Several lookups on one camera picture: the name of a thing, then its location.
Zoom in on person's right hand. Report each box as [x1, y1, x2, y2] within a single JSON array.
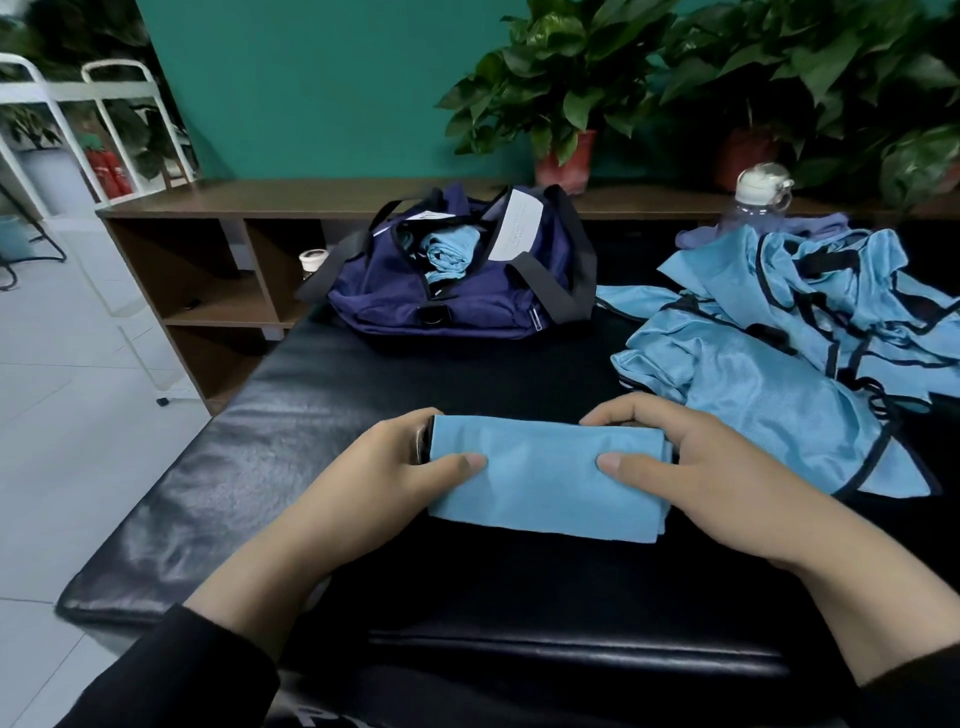
[[580, 393, 842, 587]]

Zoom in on person's left hand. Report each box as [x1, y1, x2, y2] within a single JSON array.
[[277, 408, 489, 594]]

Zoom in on navy blue bag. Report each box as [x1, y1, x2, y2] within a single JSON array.
[[297, 183, 599, 339]]

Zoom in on clear bottle silver cap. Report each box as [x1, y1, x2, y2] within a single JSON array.
[[732, 162, 797, 230]]

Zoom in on person's left forearm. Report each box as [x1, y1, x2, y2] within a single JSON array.
[[57, 547, 339, 728]]

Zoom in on person's right forearm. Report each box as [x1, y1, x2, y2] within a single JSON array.
[[795, 517, 960, 728]]

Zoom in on black leather bench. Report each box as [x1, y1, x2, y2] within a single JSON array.
[[55, 292, 960, 728]]

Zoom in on wooden shelf cabinet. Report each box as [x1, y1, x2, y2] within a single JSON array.
[[97, 180, 960, 414]]

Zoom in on green plant in white pot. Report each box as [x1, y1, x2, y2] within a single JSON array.
[[877, 30, 960, 212]]

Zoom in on green plant in red pot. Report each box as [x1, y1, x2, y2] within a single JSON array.
[[438, 0, 684, 194], [652, 0, 902, 194]]

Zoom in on red bottle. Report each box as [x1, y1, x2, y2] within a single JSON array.
[[85, 145, 137, 201]]

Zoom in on teal bucket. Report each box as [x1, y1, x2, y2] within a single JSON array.
[[0, 214, 35, 264]]

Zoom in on white metal rack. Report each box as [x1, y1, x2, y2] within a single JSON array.
[[0, 0, 189, 189]]

